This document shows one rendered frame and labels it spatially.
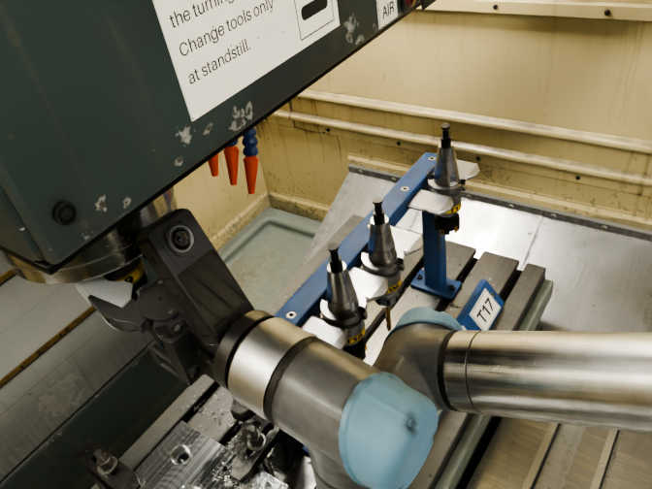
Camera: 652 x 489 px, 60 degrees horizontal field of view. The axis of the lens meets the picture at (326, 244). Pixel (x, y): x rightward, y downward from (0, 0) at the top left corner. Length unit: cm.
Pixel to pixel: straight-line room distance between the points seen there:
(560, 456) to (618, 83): 75
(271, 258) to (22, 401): 99
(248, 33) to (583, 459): 104
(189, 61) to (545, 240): 127
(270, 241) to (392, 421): 163
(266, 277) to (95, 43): 158
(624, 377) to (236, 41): 35
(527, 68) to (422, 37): 26
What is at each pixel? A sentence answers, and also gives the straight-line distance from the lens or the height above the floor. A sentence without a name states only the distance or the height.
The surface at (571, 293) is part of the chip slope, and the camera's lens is 145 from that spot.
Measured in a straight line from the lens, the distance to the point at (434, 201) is 96.
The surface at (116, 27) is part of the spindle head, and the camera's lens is 31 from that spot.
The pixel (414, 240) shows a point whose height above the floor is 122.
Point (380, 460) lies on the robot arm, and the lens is 39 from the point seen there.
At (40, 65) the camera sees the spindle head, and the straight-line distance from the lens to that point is 28.
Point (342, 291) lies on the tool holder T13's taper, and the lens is 74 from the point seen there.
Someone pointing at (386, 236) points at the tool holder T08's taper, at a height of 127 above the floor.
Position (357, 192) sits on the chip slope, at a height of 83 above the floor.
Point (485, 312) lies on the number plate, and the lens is 116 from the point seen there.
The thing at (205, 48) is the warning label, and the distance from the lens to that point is 34.
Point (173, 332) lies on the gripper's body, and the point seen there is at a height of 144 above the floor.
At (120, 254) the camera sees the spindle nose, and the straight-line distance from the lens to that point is 50.
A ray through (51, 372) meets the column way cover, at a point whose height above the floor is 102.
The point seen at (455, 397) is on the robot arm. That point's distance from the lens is 53.
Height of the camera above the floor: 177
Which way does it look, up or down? 39 degrees down
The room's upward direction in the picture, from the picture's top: 11 degrees counter-clockwise
